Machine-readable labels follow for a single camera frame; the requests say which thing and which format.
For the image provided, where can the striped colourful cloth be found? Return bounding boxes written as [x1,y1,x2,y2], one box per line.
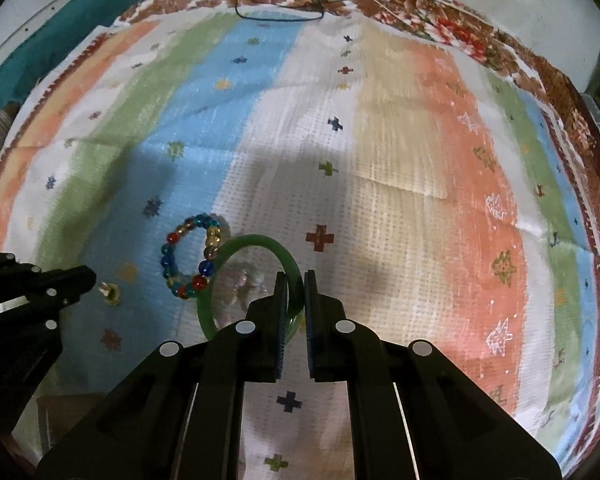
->
[0,5,600,480]

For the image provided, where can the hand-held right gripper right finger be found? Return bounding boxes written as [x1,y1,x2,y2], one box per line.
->
[304,270,563,480]

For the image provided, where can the multicolour bead bracelet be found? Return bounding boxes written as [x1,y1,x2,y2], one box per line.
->
[160,213,225,301]

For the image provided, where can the teal pillow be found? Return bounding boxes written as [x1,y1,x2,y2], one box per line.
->
[0,0,152,118]

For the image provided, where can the silver metal tin box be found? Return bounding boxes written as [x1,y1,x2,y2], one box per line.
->
[35,394,109,456]

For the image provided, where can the white bed headboard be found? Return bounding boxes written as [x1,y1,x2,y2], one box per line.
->
[0,0,94,87]

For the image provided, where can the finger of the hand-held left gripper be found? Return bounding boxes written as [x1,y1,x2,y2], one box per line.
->
[10,265,97,312]
[0,251,42,275]

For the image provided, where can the clear bead bracelet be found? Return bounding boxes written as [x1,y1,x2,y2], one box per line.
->
[215,267,272,322]

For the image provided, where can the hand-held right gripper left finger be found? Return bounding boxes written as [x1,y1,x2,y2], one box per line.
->
[36,271,288,480]

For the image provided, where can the green jade bangle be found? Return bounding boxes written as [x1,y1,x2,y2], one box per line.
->
[196,234,303,343]

